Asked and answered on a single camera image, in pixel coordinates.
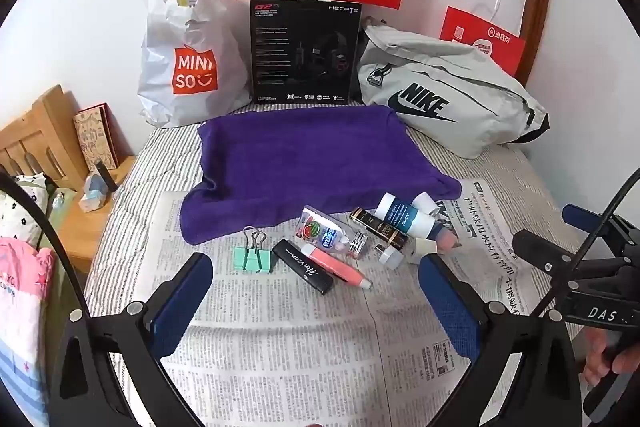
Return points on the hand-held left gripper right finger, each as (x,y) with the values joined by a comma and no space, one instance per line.
(448,307)

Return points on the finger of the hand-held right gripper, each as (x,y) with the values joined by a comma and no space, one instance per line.
(542,252)
(580,218)

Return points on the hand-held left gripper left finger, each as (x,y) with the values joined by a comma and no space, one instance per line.
(181,307)

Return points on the white charger plug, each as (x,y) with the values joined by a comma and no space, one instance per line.
(422,252)

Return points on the pink jar with blue lid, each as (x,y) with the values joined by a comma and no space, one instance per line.
(447,237)

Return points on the green binder clip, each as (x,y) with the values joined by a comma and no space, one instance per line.
(252,259)

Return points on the white tape roll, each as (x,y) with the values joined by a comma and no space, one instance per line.
(427,202)

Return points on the pink lip balm tube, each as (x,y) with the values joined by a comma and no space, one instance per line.
(337,268)

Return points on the black lipstick tube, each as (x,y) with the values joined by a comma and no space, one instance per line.
(302,266)

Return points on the person's right hand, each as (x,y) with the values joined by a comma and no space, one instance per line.
(600,359)

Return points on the white bottle with blue label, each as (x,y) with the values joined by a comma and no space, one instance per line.
(402,214)

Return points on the black and gold tube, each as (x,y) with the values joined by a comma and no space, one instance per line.
(377,229)

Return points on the wooden nightstand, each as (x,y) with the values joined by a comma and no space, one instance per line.
(95,227)

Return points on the newspaper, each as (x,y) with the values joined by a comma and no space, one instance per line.
(300,347)

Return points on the blue and white tissue pack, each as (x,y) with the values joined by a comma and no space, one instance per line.
(94,194)

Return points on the clear hand sanitizer bottle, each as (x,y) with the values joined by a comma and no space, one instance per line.
(325,232)

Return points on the pink blanket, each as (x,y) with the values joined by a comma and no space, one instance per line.
(22,297)

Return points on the grey waist bag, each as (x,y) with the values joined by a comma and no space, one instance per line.
(450,102)

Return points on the floral white pillow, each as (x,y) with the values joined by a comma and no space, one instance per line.
(20,212)

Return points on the patterned brown book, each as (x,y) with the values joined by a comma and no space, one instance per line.
(97,137)

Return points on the purple towel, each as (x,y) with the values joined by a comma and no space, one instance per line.
(310,157)

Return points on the small red paper bag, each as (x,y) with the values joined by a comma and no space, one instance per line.
(480,37)

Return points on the wooden headboard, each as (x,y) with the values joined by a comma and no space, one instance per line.
(35,132)

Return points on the white plastic shopping bag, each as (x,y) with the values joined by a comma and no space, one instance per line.
(195,32)

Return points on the black headset box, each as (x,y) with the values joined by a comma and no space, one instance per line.
(300,57)

